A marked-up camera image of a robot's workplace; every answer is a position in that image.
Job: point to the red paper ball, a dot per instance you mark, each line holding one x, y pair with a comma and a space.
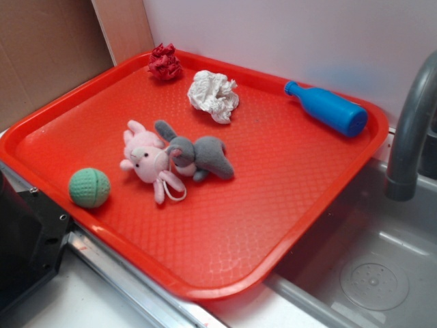
163, 64

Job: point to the grey plush bunny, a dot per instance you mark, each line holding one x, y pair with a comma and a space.
196, 159

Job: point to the red plastic tray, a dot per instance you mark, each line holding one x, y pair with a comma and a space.
225, 236

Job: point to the pink plush bunny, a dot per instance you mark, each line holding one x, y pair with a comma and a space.
145, 154

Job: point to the crumpled white paper ball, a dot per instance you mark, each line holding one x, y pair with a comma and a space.
214, 93

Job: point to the blue plastic toy bottle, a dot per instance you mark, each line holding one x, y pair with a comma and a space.
340, 114

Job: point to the green foam ball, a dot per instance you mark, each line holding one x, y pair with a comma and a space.
89, 188

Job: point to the grey toy sink basin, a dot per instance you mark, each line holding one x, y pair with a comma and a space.
367, 262

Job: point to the grey toy faucet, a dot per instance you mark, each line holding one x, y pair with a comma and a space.
413, 152

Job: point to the brown cardboard panel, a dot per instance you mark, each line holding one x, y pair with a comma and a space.
47, 49

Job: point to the black plastic bracket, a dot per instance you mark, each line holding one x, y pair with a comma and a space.
34, 231

